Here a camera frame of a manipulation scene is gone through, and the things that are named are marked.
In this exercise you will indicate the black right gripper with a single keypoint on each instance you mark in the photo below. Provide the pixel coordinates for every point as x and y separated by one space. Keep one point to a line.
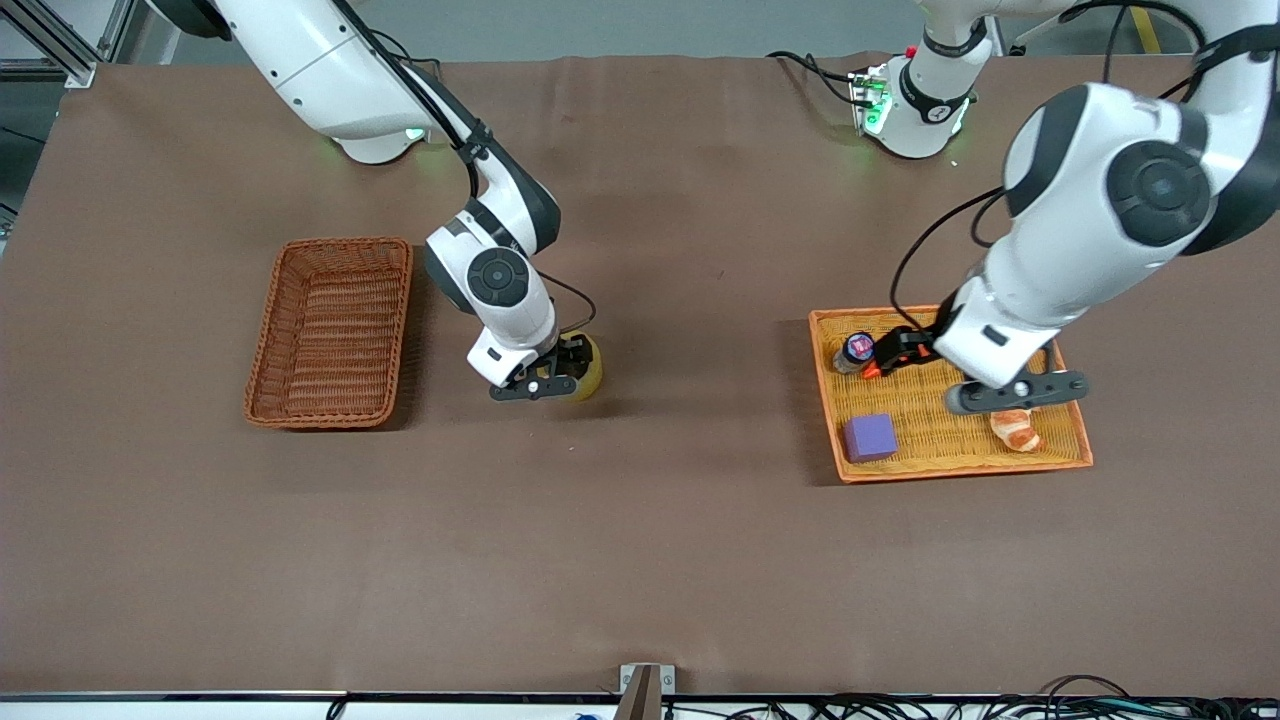
571 356

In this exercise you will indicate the orange wicker basket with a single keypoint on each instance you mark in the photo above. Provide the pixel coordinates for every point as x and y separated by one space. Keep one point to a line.
930 440

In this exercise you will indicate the metal base connector box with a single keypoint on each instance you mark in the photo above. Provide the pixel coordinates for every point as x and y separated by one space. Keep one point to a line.
868 100

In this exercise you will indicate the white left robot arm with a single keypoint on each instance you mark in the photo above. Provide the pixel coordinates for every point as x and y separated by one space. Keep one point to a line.
1100 180

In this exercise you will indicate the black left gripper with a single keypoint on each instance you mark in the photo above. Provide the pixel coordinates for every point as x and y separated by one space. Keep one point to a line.
912 346

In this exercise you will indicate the yellowish clear tape roll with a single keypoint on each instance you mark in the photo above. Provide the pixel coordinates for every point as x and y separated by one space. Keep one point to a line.
596 375

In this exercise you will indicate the aluminium frame profile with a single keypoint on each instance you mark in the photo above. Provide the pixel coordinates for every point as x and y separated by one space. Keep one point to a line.
70 55

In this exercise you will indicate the metal table edge bracket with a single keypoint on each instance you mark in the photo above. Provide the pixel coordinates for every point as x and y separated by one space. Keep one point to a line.
640 690

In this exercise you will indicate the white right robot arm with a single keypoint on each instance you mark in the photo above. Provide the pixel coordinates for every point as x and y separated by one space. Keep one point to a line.
320 70

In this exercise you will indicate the brown wicker basket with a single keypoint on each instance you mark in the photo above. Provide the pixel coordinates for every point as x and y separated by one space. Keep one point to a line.
330 335

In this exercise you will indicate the purple cube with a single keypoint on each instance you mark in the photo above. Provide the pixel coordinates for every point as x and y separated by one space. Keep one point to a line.
870 438

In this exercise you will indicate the small bottle blue cap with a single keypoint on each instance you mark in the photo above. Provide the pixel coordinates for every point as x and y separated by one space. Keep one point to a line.
856 350

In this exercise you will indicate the brown table cover sheet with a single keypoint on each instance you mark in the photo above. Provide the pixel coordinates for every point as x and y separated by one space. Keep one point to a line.
640 500

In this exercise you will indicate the toy croissant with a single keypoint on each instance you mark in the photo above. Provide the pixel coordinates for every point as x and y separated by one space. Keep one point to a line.
1020 432

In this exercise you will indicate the grey metal stand leg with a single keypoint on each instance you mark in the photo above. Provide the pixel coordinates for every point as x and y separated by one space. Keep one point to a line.
1040 30

